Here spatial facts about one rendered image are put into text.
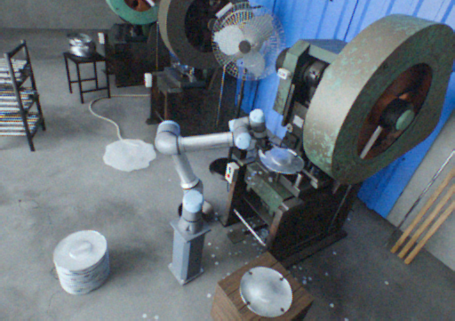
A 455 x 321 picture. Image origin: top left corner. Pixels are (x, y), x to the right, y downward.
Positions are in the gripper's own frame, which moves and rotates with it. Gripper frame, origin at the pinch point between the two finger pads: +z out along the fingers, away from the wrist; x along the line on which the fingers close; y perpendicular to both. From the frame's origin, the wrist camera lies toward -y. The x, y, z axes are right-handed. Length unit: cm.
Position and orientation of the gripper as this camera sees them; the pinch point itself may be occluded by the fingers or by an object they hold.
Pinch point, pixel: (262, 155)
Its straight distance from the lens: 182.0
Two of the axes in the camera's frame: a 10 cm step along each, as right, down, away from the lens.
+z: 2.1, 6.5, 7.3
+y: 5.8, 5.2, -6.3
